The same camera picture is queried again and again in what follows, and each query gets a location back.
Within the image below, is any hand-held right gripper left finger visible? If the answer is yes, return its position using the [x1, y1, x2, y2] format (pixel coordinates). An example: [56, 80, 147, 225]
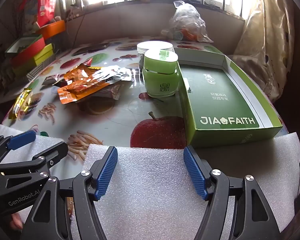
[20, 146, 118, 240]

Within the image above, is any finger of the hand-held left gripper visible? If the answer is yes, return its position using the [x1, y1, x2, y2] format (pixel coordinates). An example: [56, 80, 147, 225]
[0, 141, 69, 176]
[0, 131, 37, 165]

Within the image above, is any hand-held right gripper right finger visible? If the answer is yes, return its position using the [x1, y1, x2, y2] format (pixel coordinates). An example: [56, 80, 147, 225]
[183, 146, 282, 240]

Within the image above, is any printed gold snack packet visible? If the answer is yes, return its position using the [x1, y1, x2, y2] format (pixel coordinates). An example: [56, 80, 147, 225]
[6, 87, 35, 120]

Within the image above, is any orange snack packet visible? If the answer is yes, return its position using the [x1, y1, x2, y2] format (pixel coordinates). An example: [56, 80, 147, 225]
[57, 76, 117, 105]
[64, 64, 102, 83]

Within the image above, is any green cardboard box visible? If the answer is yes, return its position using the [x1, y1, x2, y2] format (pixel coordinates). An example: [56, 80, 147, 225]
[175, 47, 283, 148]

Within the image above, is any person's left hand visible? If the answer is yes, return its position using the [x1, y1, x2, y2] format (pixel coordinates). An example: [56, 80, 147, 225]
[11, 212, 23, 230]

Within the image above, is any striped box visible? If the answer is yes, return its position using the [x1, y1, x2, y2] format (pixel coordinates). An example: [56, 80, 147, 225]
[26, 55, 57, 82]

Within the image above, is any yellow-green box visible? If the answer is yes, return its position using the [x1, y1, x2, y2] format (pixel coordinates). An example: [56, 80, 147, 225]
[15, 43, 54, 77]

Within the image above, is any red box with green inside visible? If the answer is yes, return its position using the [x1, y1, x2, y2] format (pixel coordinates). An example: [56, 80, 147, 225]
[4, 34, 46, 67]

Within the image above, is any green glass jar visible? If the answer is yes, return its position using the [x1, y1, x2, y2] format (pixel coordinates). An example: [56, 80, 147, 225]
[142, 49, 179, 98]

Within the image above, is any silver foil packet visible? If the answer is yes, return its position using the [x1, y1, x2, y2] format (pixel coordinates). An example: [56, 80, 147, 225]
[90, 65, 132, 83]

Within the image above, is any black smartphone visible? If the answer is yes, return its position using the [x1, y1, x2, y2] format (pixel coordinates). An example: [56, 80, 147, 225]
[72, 42, 111, 56]

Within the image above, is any orange box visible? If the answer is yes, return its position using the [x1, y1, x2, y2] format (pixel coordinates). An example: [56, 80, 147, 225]
[35, 20, 66, 40]

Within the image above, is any colourful printed bag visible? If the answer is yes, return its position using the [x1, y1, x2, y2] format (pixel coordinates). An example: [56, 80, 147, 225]
[16, 0, 42, 32]

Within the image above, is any clear jar with white lid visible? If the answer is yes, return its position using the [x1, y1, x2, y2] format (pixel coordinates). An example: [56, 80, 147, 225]
[137, 41, 174, 57]

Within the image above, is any red snack bag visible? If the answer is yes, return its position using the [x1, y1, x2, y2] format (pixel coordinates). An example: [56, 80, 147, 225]
[36, 0, 60, 28]

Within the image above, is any patterned curtain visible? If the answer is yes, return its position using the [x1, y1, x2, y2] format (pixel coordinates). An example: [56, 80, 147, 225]
[233, 0, 299, 103]

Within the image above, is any clear plastic bag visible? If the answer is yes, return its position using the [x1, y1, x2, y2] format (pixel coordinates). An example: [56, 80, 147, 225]
[161, 1, 213, 43]

